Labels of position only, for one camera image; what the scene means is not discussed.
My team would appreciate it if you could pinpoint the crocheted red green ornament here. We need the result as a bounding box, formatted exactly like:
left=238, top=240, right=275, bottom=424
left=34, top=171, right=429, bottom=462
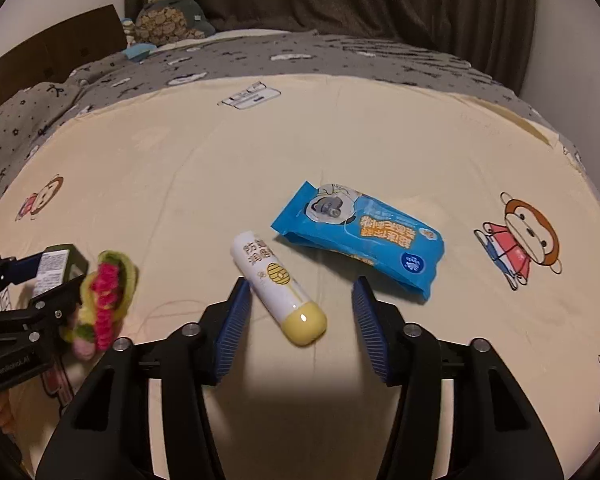
left=62, top=250, right=138, bottom=362

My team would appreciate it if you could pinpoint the white yellow lip balm tube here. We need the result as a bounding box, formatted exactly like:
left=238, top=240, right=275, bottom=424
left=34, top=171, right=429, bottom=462
left=230, top=231, right=327, bottom=347

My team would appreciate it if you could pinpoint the person's left hand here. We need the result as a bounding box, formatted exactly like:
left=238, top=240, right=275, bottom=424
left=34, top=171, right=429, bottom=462
left=0, top=390, right=16, bottom=436

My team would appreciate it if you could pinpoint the grey patterned bed sheet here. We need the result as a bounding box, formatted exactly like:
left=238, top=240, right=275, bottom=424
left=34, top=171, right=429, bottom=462
left=0, top=29, right=589, bottom=226

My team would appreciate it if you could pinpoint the cream cartoon print blanket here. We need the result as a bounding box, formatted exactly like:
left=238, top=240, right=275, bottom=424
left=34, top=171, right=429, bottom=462
left=0, top=75, right=600, bottom=479

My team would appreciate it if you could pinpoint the blue wet wipes pack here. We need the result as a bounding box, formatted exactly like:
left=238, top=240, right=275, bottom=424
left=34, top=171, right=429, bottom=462
left=272, top=182, right=444, bottom=299

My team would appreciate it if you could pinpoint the brown wooden headboard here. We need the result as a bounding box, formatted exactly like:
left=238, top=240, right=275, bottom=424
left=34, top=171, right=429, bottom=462
left=0, top=4, right=126, bottom=106

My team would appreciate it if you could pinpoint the small blue object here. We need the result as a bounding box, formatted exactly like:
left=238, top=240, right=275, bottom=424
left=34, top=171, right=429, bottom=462
left=122, top=44, right=157, bottom=62

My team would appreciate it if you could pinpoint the brown patterned plush toy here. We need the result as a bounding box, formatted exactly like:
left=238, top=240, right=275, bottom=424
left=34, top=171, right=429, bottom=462
left=132, top=0, right=215, bottom=47

